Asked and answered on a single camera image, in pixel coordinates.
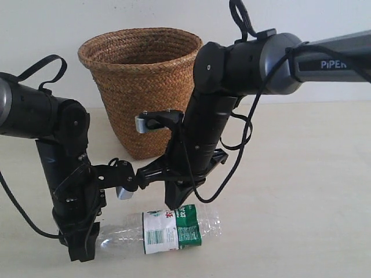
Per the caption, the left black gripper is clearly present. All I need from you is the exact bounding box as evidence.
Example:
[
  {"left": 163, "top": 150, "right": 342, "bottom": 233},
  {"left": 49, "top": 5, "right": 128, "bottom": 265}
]
[{"left": 52, "top": 163, "right": 101, "bottom": 262}]

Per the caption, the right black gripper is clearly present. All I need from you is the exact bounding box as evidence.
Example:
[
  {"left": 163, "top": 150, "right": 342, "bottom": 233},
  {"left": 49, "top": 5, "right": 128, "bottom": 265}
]
[{"left": 136, "top": 148, "right": 228, "bottom": 209}]

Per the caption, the clear plastic bottle green label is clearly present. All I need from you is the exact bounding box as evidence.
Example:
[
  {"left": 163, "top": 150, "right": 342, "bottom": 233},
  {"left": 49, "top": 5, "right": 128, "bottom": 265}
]
[{"left": 97, "top": 204, "right": 222, "bottom": 255}]

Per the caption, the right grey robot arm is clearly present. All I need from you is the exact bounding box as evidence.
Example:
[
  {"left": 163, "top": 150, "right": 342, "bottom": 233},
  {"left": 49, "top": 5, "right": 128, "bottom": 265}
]
[{"left": 135, "top": 30, "right": 370, "bottom": 209}]

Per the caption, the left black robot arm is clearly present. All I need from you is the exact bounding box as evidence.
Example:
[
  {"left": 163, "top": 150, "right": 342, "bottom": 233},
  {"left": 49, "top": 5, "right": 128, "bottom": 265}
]
[{"left": 1, "top": 73, "right": 102, "bottom": 262}]

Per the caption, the brown woven wicker basket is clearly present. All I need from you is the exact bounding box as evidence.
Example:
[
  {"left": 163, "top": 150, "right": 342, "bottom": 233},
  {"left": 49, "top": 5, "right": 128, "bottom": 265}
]
[{"left": 77, "top": 27, "right": 203, "bottom": 160}]

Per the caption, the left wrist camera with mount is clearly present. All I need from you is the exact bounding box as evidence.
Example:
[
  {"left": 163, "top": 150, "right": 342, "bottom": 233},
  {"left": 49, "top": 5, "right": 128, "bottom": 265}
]
[{"left": 93, "top": 158, "right": 138, "bottom": 200}]

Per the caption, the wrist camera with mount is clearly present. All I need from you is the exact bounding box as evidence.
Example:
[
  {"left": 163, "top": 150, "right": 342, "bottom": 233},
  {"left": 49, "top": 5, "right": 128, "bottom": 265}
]
[
  {"left": 93, "top": 158, "right": 138, "bottom": 200},
  {"left": 135, "top": 109, "right": 184, "bottom": 134}
]

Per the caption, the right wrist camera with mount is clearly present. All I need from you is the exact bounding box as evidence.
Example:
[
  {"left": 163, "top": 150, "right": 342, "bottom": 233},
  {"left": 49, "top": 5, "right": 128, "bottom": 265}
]
[{"left": 135, "top": 109, "right": 184, "bottom": 134}]

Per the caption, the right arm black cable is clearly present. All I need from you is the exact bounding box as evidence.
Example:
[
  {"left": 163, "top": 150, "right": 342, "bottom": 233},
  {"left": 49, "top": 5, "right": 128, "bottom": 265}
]
[{"left": 179, "top": 0, "right": 371, "bottom": 203}]

